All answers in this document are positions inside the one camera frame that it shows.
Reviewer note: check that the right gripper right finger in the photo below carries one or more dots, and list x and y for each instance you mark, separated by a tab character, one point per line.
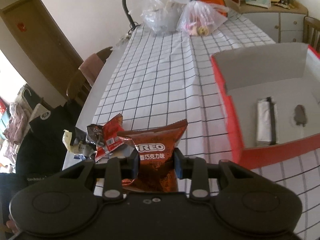
194	169

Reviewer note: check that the silver black snack packet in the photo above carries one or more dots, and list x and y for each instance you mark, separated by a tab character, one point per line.
267	122

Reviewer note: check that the dark red Oreo packet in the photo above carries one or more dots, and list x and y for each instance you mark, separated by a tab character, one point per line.
155	148

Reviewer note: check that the wooden door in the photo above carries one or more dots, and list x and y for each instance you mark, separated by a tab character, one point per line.
42	40

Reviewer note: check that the dark brown snack bag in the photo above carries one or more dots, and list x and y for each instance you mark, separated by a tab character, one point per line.
95	135

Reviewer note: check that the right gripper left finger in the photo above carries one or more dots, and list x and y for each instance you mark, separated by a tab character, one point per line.
118	169

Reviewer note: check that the white drawer cabinet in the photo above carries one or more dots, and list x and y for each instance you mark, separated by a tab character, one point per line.
280	24

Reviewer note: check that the left wooden chair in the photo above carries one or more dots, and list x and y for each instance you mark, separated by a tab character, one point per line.
78	88

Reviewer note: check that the small clear bag with snacks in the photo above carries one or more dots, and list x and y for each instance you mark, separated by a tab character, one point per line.
201	19

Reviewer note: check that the right wooden chair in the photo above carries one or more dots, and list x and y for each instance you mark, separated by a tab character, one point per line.
311	31

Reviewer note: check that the pink clothes pile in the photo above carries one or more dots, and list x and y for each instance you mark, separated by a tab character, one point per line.
14	131

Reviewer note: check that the wooden chair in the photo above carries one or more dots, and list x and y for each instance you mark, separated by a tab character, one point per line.
78	88
311	31

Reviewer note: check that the red chips bag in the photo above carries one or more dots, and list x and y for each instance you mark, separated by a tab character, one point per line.
111	141

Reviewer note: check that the pink cloth on chair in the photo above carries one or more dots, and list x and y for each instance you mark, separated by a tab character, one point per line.
91	68

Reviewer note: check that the white power strip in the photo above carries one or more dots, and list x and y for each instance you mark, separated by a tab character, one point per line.
123	40

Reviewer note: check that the black snack wrapper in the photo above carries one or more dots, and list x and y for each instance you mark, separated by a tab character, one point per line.
82	144

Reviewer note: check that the white checkered tablecloth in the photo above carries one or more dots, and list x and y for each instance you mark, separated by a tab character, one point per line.
160	80

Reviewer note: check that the orange green box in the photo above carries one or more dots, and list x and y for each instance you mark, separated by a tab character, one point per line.
215	1

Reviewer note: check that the cream wrapper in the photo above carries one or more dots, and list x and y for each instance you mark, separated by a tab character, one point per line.
67	139

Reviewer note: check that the large clear plastic bag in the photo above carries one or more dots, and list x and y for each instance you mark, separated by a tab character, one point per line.
163	17

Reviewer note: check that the red cardboard box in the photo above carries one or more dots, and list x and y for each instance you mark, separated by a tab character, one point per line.
289	73

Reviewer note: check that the black jacket with badge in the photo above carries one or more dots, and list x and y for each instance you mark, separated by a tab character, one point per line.
42	152

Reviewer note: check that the blue white snack packet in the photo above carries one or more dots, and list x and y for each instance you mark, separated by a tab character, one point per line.
81	156

